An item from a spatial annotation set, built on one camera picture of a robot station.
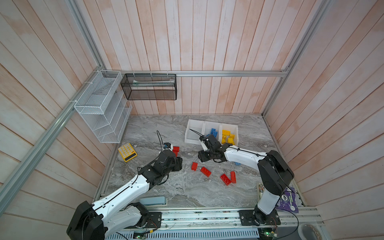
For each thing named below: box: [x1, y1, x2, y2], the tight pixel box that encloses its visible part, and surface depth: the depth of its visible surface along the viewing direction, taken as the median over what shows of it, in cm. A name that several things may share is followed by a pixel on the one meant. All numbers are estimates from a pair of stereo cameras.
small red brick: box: [191, 162, 199, 171], surface depth 94 cm
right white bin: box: [218, 123, 239, 147], surface depth 106 cm
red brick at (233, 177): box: [230, 171, 237, 184], surface depth 87 cm
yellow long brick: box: [222, 129, 231, 136], surface depth 109 cm
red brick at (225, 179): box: [220, 173, 232, 186], surface depth 87 cm
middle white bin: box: [202, 120, 222, 144], surface depth 109 cm
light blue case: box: [139, 196, 168, 207], surface depth 79 cm
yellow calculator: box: [118, 142, 138, 163], surface depth 100 cm
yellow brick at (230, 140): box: [227, 137, 235, 146], surface depth 100 cm
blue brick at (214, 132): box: [210, 128, 218, 138], surface depth 105 cm
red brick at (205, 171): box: [200, 166, 212, 178], surface depth 91 cm
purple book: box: [275, 187, 299, 213], surface depth 79 cm
